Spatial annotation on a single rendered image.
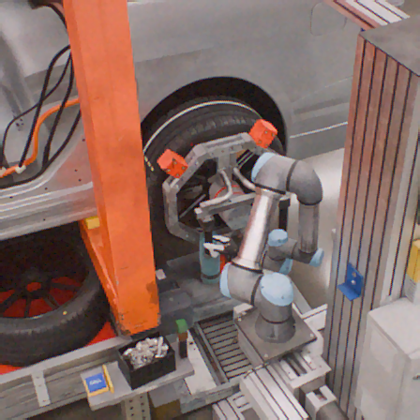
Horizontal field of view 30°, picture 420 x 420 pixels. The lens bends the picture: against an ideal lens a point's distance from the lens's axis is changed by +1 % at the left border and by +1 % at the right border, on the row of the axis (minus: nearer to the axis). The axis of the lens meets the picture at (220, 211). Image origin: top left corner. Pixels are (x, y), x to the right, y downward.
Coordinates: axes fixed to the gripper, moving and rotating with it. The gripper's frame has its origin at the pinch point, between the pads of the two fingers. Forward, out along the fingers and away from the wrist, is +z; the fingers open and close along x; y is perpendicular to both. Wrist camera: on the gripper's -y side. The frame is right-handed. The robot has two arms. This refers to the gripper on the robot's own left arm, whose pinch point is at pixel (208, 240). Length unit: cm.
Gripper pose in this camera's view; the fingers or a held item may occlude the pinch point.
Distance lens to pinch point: 319.5
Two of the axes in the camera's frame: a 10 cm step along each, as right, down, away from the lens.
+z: -9.2, -2.4, 3.0
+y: 0.2, 7.6, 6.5
